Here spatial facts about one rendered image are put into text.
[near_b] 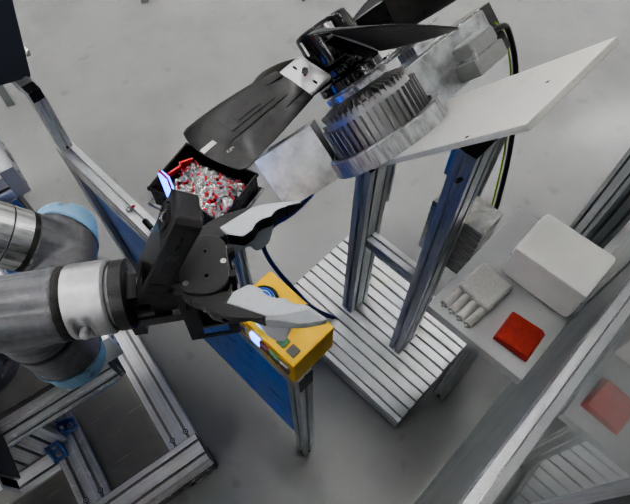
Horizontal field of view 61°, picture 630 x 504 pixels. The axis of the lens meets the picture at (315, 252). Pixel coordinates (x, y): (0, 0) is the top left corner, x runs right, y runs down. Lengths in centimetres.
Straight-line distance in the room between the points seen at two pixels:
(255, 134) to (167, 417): 106
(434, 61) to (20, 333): 98
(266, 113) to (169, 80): 195
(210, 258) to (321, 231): 176
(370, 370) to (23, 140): 195
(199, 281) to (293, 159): 69
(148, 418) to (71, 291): 131
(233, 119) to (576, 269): 74
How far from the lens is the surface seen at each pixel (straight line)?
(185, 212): 46
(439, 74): 126
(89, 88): 305
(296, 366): 90
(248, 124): 103
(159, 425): 179
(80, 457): 185
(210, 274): 52
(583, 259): 122
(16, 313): 56
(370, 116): 107
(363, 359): 195
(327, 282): 206
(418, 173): 250
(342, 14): 113
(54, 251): 70
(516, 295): 125
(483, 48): 128
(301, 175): 118
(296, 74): 111
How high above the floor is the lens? 192
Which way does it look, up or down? 60 degrees down
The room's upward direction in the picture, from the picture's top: straight up
